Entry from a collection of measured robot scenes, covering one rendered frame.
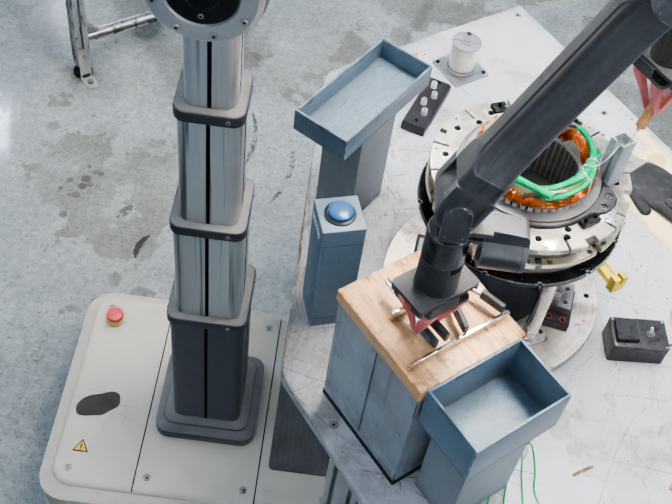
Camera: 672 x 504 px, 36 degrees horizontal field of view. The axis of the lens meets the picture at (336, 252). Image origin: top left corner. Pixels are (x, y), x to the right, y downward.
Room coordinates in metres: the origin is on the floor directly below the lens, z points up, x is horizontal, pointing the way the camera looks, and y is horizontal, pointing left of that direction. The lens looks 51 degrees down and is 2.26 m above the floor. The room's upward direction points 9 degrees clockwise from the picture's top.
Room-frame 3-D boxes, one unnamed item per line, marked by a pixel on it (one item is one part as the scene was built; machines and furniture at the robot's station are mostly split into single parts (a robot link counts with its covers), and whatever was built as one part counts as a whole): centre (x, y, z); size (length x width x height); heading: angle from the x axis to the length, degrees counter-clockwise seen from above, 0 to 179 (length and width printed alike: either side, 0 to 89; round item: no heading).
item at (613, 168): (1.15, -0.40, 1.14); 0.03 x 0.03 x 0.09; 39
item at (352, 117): (1.31, -0.01, 0.92); 0.25 x 0.11 x 0.28; 149
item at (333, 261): (1.05, 0.00, 0.91); 0.07 x 0.07 x 0.25; 19
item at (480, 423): (0.76, -0.25, 0.92); 0.17 x 0.11 x 0.28; 131
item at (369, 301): (0.87, -0.15, 1.05); 0.20 x 0.19 x 0.02; 41
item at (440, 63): (1.73, -0.20, 0.83); 0.09 x 0.09 x 0.10; 39
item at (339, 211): (1.05, 0.00, 1.04); 0.04 x 0.04 x 0.01
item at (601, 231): (1.15, -0.28, 1.09); 0.32 x 0.32 x 0.01
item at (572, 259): (1.02, -0.35, 1.06); 0.09 x 0.04 x 0.01; 129
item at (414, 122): (1.58, -0.14, 0.79); 0.15 x 0.05 x 0.02; 162
